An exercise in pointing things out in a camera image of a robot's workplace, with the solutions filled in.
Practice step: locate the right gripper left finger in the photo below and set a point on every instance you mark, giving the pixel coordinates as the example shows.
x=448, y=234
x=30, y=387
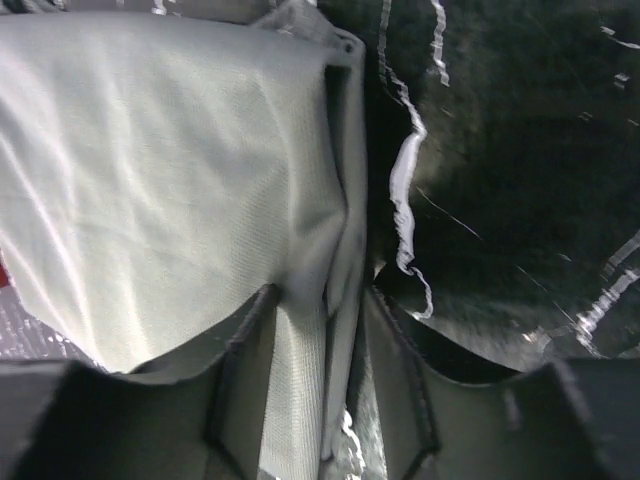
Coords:
x=195, y=412

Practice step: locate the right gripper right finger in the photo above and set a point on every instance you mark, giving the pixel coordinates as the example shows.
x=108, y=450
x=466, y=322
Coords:
x=447, y=413

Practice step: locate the grey t shirt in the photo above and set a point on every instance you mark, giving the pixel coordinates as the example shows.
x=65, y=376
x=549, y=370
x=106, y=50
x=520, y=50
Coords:
x=156, y=170

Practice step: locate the red plastic bin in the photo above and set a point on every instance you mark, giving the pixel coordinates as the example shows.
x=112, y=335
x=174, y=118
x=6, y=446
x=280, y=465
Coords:
x=4, y=274

